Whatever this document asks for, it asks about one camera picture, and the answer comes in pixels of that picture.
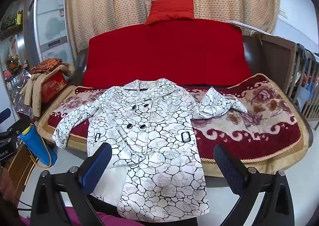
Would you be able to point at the dark brown leather sofa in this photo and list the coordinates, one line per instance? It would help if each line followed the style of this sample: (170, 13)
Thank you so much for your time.
(251, 51)

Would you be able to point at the green ornament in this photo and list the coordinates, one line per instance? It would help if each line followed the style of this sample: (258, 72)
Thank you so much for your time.
(8, 21)

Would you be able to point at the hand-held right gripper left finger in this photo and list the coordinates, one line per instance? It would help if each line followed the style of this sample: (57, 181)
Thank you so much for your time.
(96, 166)

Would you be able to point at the white wall socket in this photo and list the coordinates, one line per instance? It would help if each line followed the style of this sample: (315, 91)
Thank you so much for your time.
(283, 13)

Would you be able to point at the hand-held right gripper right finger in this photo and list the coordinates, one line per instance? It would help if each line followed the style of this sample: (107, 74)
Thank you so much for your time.
(228, 168)

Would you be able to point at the red gift box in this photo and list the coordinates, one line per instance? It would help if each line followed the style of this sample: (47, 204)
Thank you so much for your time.
(53, 86)

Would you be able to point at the person's magenta clothing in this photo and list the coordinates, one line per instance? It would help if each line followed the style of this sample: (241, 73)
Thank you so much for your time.
(109, 219)

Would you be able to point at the orange patterned cloth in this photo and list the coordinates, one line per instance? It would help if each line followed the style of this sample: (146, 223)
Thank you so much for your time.
(47, 64)

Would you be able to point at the clear plastic wrap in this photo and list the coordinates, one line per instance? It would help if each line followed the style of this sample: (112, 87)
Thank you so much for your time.
(16, 91)

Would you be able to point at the yellow-green bottle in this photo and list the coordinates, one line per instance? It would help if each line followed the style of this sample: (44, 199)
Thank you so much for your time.
(19, 17)

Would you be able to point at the white flat board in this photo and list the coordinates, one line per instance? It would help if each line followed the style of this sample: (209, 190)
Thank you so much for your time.
(239, 24)

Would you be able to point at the floral red beige blanket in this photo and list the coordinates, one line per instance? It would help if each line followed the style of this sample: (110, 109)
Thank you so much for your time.
(261, 116)

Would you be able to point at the red pillow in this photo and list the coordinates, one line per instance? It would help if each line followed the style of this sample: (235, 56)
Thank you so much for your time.
(169, 11)

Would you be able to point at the red sofa blanket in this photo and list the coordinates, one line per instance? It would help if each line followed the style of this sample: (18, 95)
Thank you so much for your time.
(162, 54)

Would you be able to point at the flower ornament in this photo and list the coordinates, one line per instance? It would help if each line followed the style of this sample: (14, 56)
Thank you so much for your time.
(13, 62)

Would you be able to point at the wooden side cabinet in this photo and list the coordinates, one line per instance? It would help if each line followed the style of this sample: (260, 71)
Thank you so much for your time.
(279, 51)

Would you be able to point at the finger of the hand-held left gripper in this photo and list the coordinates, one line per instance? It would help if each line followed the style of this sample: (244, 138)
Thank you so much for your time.
(18, 126)
(4, 115)

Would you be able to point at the pile of clothes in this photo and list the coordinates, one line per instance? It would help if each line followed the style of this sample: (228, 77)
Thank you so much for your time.
(307, 52)

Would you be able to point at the white black crackle-print coat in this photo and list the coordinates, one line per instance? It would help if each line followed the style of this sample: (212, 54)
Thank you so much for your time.
(159, 141)

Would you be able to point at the wooden display shelf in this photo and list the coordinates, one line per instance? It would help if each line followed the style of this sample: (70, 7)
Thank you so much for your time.
(15, 41)

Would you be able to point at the beige jacket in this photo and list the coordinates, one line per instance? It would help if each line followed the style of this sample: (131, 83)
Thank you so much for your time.
(35, 91)

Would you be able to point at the beige dotted curtain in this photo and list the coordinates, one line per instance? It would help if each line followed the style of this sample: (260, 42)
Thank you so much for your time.
(112, 4)

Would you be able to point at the person's left forearm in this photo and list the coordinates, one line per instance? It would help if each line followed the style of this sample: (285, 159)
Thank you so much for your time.
(6, 191)

